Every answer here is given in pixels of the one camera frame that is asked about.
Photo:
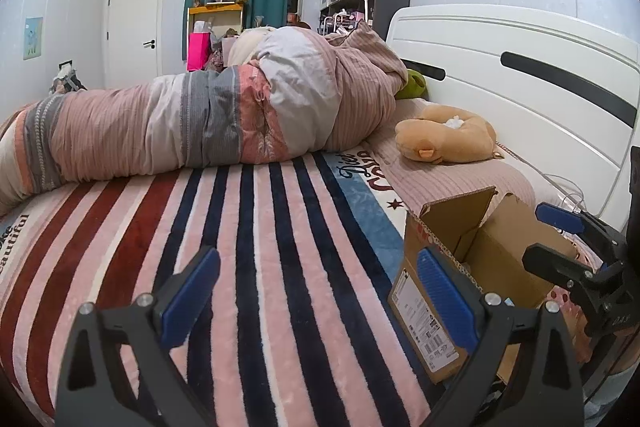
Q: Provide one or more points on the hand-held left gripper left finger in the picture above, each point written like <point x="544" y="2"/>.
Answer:
<point x="192" y="297"/>

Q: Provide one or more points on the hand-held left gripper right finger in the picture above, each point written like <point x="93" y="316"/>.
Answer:
<point x="447" y="302"/>

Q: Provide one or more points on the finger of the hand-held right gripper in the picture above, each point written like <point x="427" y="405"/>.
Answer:
<point x="557" y="216"/>
<point x="550" y="259"/>

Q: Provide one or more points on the brown cardboard box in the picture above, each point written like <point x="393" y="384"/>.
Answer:
<point x="510" y="232"/>

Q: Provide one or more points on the pink printed cloth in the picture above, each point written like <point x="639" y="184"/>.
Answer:
<point x="567" y="299"/>

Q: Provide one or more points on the striped fleece blanket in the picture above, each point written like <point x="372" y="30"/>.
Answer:
<point x="250" y="257"/>

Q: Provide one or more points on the tan plush toy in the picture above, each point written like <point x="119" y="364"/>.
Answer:
<point x="450" y="137"/>

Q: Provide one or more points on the pink and grey duvet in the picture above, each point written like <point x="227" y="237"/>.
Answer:
<point x="150" y="127"/>

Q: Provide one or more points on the white bed headboard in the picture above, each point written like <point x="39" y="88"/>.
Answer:
<point x="500" y="37"/>

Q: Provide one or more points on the green plush toy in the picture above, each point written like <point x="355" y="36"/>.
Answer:
<point x="412" y="84"/>

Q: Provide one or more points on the pink gift bag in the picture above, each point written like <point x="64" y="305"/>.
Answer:
<point x="198" y="52"/>

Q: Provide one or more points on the cream pillow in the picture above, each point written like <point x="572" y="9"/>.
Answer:
<point x="247" y="47"/>

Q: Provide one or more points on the white door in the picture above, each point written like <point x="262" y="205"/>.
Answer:
<point x="132" y="17"/>

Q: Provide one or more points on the yellow cabinet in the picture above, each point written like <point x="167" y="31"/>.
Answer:
<point x="215" y="10"/>

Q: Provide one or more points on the small blue wall poster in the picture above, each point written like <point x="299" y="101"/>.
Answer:
<point x="33" y="38"/>

